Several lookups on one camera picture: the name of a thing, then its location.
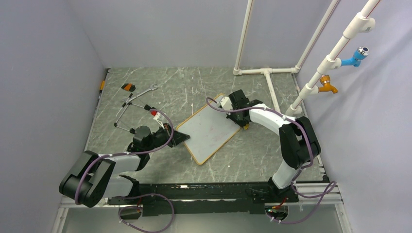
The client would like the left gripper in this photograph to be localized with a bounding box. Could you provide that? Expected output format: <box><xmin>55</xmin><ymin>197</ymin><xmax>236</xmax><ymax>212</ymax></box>
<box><xmin>145</xmin><ymin>123</ymin><xmax>190</xmax><ymax>152</ymax></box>

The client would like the yellow framed whiteboard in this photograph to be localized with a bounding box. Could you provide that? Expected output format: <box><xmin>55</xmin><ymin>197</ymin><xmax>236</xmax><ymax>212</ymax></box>
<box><xmin>175</xmin><ymin>104</ymin><xmax>241</xmax><ymax>165</ymax></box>

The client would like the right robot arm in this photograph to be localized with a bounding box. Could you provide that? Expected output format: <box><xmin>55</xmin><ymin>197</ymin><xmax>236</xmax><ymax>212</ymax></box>
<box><xmin>219</xmin><ymin>89</ymin><xmax>321</xmax><ymax>201</ymax></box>

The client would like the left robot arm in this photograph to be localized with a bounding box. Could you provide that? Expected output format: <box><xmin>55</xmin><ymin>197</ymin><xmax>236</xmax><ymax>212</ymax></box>
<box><xmin>58</xmin><ymin>123</ymin><xmax>190</xmax><ymax>207</ymax></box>

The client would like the silver wrench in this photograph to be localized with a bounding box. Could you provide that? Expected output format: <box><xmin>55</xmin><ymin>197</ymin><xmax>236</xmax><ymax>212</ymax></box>
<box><xmin>122</xmin><ymin>83</ymin><xmax>159</xmax><ymax>102</ymax></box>

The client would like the orange black small object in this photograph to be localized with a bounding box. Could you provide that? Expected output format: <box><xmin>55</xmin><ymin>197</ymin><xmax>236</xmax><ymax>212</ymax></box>
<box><xmin>121</xmin><ymin>83</ymin><xmax>136</xmax><ymax>92</ymax></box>

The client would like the orange faucet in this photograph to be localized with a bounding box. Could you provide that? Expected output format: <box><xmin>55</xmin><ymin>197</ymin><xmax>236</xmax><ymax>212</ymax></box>
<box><xmin>318</xmin><ymin>75</ymin><xmax>338</xmax><ymax>94</ymax></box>

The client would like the blue faucet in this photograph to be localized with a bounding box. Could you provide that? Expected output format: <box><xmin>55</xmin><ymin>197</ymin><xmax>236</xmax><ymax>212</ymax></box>
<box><xmin>341</xmin><ymin>47</ymin><xmax>369</xmax><ymax>67</ymax></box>

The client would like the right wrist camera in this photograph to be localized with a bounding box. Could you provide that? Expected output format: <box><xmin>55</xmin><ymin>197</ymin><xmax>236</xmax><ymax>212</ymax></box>
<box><xmin>220</xmin><ymin>96</ymin><xmax>233</xmax><ymax>111</ymax></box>

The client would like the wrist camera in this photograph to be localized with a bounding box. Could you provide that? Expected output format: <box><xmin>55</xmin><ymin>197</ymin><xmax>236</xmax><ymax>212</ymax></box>
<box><xmin>220</xmin><ymin>96</ymin><xmax>233</xmax><ymax>111</ymax></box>
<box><xmin>150</xmin><ymin>110</ymin><xmax>165</xmax><ymax>129</ymax></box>

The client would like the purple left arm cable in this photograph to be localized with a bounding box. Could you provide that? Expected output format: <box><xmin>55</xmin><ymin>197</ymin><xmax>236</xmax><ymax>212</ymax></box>
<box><xmin>74</xmin><ymin>109</ymin><xmax>175</xmax><ymax>233</ymax></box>

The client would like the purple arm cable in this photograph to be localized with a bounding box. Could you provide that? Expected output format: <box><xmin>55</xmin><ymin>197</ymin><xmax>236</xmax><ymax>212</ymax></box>
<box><xmin>74</xmin><ymin>109</ymin><xmax>175</xmax><ymax>233</ymax></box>
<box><xmin>206</xmin><ymin>97</ymin><xmax>337</xmax><ymax>225</ymax></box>

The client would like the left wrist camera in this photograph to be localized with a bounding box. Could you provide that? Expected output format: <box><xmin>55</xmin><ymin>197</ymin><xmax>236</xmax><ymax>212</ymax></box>
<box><xmin>150</xmin><ymin>110</ymin><xmax>165</xmax><ymax>129</ymax></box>

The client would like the wire whiteboard stand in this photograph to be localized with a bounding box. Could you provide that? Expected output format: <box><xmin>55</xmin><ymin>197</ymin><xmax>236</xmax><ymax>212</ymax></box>
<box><xmin>113</xmin><ymin>93</ymin><xmax>158</xmax><ymax>134</ymax></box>

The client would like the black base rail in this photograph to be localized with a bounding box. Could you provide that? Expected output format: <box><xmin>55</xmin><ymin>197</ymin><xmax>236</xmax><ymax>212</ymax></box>
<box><xmin>73</xmin><ymin>175</ymin><xmax>329</xmax><ymax>216</ymax></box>

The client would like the yellow black tool at wall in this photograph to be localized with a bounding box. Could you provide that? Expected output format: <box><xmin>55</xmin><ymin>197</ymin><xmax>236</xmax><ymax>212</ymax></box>
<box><xmin>99</xmin><ymin>80</ymin><xmax>105</xmax><ymax>94</ymax></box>

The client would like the aluminium frame rail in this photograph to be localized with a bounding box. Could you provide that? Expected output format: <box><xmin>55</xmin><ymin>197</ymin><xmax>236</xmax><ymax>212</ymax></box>
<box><xmin>51</xmin><ymin>183</ymin><xmax>353</xmax><ymax>233</ymax></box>

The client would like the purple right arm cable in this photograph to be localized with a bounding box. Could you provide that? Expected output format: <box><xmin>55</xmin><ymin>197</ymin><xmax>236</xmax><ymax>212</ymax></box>
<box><xmin>206</xmin><ymin>97</ymin><xmax>337</xmax><ymax>225</ymax></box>

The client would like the white PVC pipe frame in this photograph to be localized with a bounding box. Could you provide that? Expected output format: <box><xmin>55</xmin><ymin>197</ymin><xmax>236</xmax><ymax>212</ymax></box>
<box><xmin>233</xmin><ymin>0</ymin><xmax>380</xmax><ymax>116</ymax></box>

